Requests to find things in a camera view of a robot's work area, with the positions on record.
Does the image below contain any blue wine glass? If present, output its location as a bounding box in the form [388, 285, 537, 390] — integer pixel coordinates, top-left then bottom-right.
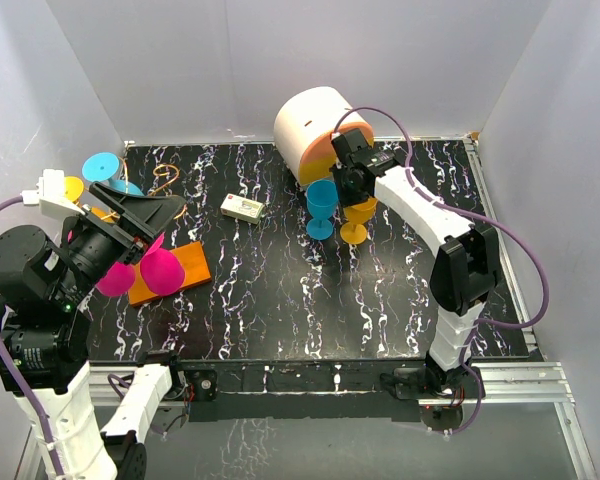
[306, 179, 338, 240]
[82, 152, 144, 196]

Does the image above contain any pink wine glass left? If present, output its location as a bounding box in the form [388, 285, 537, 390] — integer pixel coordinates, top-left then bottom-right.
[66, 224, 135, 297]

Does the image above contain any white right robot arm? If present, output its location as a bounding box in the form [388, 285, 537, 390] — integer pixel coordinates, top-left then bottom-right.
[330, 129, 500, 397]

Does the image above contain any small white cardboard box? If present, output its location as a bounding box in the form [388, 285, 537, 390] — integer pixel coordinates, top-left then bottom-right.
[220, 194, 264, 224]

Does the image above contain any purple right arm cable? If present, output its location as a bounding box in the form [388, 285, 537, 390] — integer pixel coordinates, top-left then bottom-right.
[329, 105, 551, 439]

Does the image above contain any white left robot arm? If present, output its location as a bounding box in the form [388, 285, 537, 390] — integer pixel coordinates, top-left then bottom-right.
[0, 182, 187, 479]

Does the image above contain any blue wine glass back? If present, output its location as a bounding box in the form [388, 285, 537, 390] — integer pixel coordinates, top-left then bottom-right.
[82, 152, 144, 196]

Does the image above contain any yellow wine glass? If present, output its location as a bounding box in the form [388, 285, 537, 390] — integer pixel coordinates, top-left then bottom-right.
[65, 176, 118, 223]
[340, 197, 378, 245]

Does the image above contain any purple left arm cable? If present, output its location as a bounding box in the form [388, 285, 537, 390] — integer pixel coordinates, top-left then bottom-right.
[0, 195, 66, 480]

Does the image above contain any pink wine glass front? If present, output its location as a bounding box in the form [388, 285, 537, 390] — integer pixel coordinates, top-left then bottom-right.
[140, 233, 185, 296]

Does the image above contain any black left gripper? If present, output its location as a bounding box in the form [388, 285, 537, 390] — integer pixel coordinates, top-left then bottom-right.
[52, 179, 185, 302]

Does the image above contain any orange wooden rack base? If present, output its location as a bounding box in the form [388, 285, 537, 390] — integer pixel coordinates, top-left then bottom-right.
[128, 241, 212, 307]

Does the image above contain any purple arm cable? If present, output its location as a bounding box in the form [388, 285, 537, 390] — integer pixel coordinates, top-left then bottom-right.
[0, 195, 66, 480]
[329, 105, 551, 439]

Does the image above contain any white round drawer cabinet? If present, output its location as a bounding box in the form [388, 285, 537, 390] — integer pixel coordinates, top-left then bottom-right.
[273, 86, 352, 189]

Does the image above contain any black front mounting rail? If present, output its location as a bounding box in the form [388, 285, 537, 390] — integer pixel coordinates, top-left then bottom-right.
[72, 357, 566, 426]

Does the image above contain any pink wine glass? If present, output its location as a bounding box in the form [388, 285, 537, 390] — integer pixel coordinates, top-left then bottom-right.
[66, 224, 135, 297]
[140, 233, 185, 296]

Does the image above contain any blue wine glass front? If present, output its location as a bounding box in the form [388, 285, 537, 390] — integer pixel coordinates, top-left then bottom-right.
[306, 179, 338, 240]

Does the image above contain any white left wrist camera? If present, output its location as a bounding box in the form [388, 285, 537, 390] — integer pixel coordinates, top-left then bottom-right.
[21, 169, 86, 221]

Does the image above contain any gold wire glass rack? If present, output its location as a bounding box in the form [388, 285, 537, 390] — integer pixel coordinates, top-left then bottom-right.
[89, 157, 187, 223]

